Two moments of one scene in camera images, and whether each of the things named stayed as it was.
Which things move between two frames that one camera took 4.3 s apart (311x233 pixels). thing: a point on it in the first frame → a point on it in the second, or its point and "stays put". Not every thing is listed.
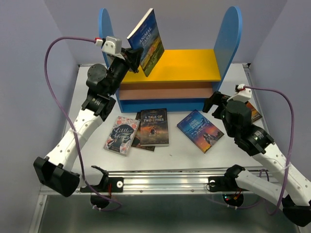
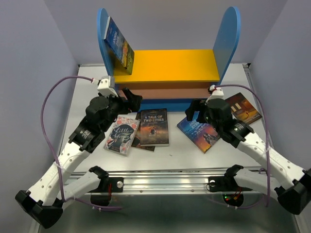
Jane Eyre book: (200, 130) stays put
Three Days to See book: (136, 142) stays put
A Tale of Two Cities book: (154, 128) stays put
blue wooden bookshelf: (183, 79) stays put
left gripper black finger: (134, 57) → (134, 101)
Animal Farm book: (146, 35) → (117, 42)
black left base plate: (112, 185) stays put
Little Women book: (122, 135) stays put
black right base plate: (222, 184) stays put
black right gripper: (218, 98) → (200, 106)
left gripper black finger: (135, 69) → (126, 110)
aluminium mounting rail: (192, 181) stays put
